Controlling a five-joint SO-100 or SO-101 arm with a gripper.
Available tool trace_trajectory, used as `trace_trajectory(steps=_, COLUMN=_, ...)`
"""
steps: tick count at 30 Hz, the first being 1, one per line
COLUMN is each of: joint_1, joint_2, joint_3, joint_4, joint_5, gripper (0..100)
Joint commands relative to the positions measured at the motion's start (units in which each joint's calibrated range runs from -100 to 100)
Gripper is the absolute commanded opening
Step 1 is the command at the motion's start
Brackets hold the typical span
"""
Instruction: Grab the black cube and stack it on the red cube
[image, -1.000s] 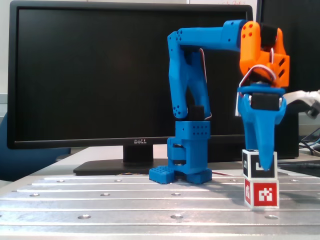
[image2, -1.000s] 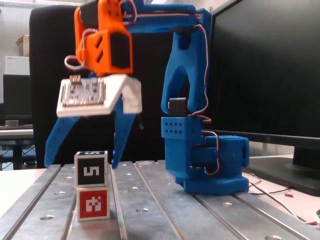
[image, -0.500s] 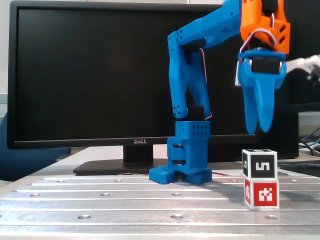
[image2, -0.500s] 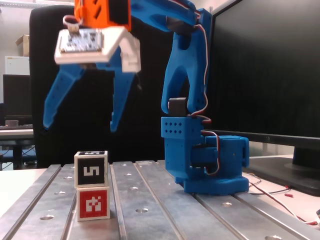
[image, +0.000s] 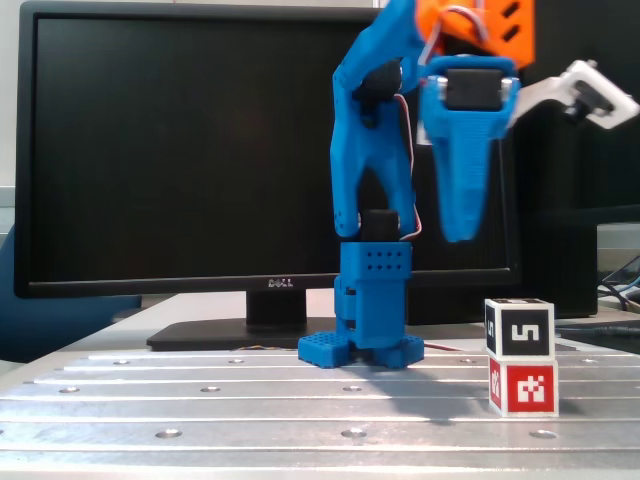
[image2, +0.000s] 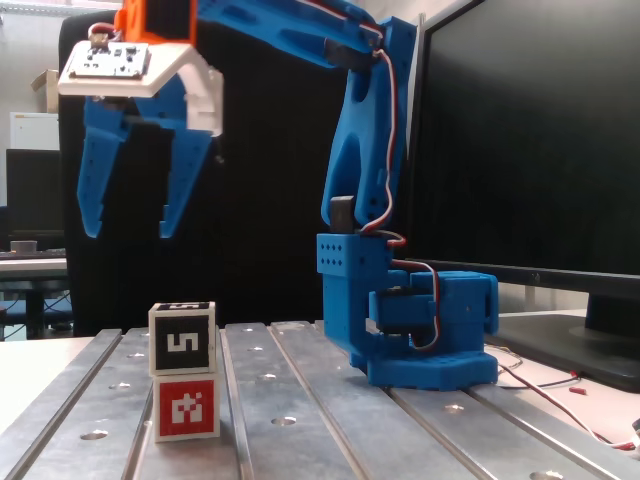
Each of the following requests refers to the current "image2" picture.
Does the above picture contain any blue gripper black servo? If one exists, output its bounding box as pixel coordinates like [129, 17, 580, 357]
[76, 78, 216, 241]

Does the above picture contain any black cube with white marker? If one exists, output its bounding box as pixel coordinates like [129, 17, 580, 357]
[147, 300, 217, 376]

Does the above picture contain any red cube with white marker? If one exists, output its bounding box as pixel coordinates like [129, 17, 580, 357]
[152, 373, 222, 444]

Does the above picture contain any small dark computer monitor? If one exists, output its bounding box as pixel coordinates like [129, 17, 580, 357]
[5, 148, 65, 236]

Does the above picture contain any white cabinet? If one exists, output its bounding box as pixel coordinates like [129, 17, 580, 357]
[9, 112, 60, 151]

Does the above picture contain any brown cardboard box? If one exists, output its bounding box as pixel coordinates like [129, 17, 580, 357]
[29, 68, 60, 114]

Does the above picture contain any white office desk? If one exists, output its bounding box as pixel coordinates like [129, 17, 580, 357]
[0, 253, 70, 341]

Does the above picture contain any black Dell monitor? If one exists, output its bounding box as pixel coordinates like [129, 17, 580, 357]
[407, 0, 640, 394]

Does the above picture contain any white camera mount with board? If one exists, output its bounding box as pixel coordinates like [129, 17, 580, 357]
[56, 40, 225, 139]

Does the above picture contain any red white wrist servo cable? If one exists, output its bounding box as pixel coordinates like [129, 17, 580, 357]
[85, 22, 125, 47]

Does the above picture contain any red white upper-arm servo cable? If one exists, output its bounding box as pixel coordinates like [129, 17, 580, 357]
[358, 47, 409, 250]

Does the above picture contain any red white forearm servo cable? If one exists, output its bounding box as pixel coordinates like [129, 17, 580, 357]
[307, 0, 384, 51]

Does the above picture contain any red white base servo cable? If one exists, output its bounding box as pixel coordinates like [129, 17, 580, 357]
[387, 257, 447, 352]

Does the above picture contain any aluminium slotted base plate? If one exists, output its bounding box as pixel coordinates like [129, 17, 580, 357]
[0, 319, 626, 480]

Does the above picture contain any thin multicoloured wire bundle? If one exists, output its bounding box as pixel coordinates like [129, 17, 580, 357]
[485, 343, 524, 369]

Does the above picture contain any black red wire pair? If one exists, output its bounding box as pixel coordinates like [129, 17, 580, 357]
[499, 368, 584, 391]

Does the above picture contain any long red white loose cable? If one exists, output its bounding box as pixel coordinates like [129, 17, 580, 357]
[497, 363, 640, 451]

